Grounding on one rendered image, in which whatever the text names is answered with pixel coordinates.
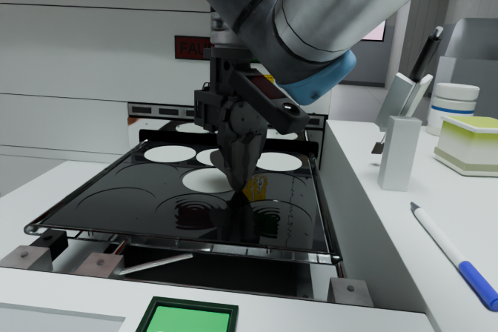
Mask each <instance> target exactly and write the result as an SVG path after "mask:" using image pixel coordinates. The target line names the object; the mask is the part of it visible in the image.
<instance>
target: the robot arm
mask: <svg viewBox="0 0 498 332"><path fill-rule="evenodd" d="M206 1H207V2H208V3H209V4H210V11H211V13H210V42H211V43H212V44H215V47H211V48H204V55H203V58H207V59H210V82H205V83H204V84H203V87H202V90H195V91H194V124H195V125H198V126H200V127H203V130H207V131H210V132H215V131H218V133H217V136H216V138H217V145H218V147H219V149H218V150H215V151H212V152H211V153H210V162H211V163H212V165H213V166H215V167H216V168H218V169H219V170H220V171H222V172H223V174H225V175H226V177H227V179H228V182H229V184H230V186H231V187H232V188H233V190H234V191H235V192H237V193H238V192H242V191H243V189H244V188H245V186H246V184H247V183H248V181H249V179H250V177H251V176H252V174H253V172H254V170H255V168H256V165H257V162H258V160H259V159H260V157H261V155H262V151H263V148H264V145H265V141H266V138H267V132H268V123H269V124H270V125H271V126H272V127H273V128H274V129H275V130H276V131H277V132H278V133H279V134H281V135H287V134H290V133H295V132H299V131H302V130H304V129H305V126H306V125H307V123H308V122H309V120H310V116H309V115H308V114H307V113H306V112H305V111H304V110H303V109H302V108H300V107H299V106H298V105H297V104H300V105H303V106H305V105H310V104H312V103H314V102H315V101H316V100H318V99H319V98H320V97H322V96H324V95H325V94H326V93H327V92H328V91H329V90H331V89H332V88H333V87H335V86H336V85H337V84H338V83H339V82H340V81H342V80H343V79H344V78H345V77H346V76H347V75H348V74H349V73H350V72H351V71H352V69H354V67H355V65H356V57H355V55H354V54H353V53H352V52H351V50H350V48H351V47H353V46H354V45H355V44H356V43H357V42H359V41H360V40H361V39H363V38H364V37H365V36H366V35H368V34H369V33H370V32H371V31H372V30H374V29H375V28H376V27H378V26H379V25H380V24H381V23H383V21H385V20H386V19H387V18H389V17H390V16H391V15H393V14H394V13H395V12H396V11H397V10H398V9H400V8H401V7H402V6H404V5H405V4H407V3H408V2H409V1H410V0H206ZM251 59H258V60H259V61H260V63H261V64H262V65H263V66H264V67H265V69H266V70H267V71H268V72H269V73H270V74H271V75H272V77H274V79H275V82H276V84H277V85H278V86H279V87H280V88H283V89H284V90H285V91H286V92H287V93H288V95H289V96H290V97H291V98H292V99H293V100H294V101H295V102H296V103H297V104H296V103H295V102H293V101H292V100H291V99H290V98H289V97H288V96H286V95H285V94H284V93H283V92H282V91H281V90H280V89H279V88H278V87H277V86H276V85H274V84H273V83H272V82H271V81H270V80H269V79H267V78H266V77H265V76H264V75H263V74H262V73H260V72H259V71H258V70H257V69H256V68H251V66H250V60H251ZM206 83H208V86H206V87H205V84H206ZM209 85H210V86H209ZM197 101H198V118H197Z"/></svg>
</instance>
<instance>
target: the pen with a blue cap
mask: <svg viewBox="0 0 498 332"><path fill-rule="evenodd" d="M410 204H411V207H412V209H413V212H414V214H415V216H416V217H417V218H418V220H419V221H420V222H421V223H422V224H423V226H424V227H425V228H426V230H427V231H428V232H429V234H430V235H432V237H433V238H434V239H435V240H436V242H437V243H438V244H439V246H440V247H441V248H442V249H443V250H444V252H445V253H446V254H447V255H448V257H449V258H450V259H451V261H452V262H453V263H454V264H455V265H456V267H457V268H458V269H459V271H460V272H461V273H462V275H463V276H464V277H465V278H466V279H467V280H468V282H469V283H470V284H471V285H472V287H473V288H474V289H475V291H476V292H477V293H478V294H479V295H480V296H481V298H482V299H483V300H484V302H485V303H486V304H487V306H488V307H489V308H490V309H491V310H493V311H498V293H497V292H496V291H495V290H494V289H493V287H492V286H491V285H490V284H489V283H488V282H487V280H486V279H485V278H484V277H483V276H482V274H481V273H480V272H479V271H478V270H477V269H476V268H475V267H474V266H473V265H472V264H471V262H470V261H469V260H468V259H467V258H466V257H465V255H464V254H463V253H462V252H461V251H460V250H459V248H458V247H457V246H456V245H455V244H454V243H453V242H452V241H451V240H450V239H449V238H448V236H447V235H446V234H445V233H444V232H443V230H442V229H441V228H440V227H439V226H438V225H437V223H436V222H435V221H434V220H433V219H432V218H431V217H430V216H429V215H428V214H427V213H426V211H425V210H424V209H423V208H421V207H420V206H419V205H417V204H415V203H414V202H411V203H410Z"/></svg>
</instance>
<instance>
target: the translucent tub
mask: <svg viewBox="0 0 498 332"><path fill-rule="evenodd" d="M440 118H441V119H442V120H443V123H442V128H441V132H440V135H439V141H438V145H437V147H435V148H434V153H435V158H436V159H437V160H439V161H440V162H442V163H443V164H445V165H447V166H449V167H450V168H452V169H453V170H455V171H456V172H458V173H460V174H462V175H463V176H495V177H498V120H497V119H493V118H491V117H477V116H441V117H440Z"/></svg>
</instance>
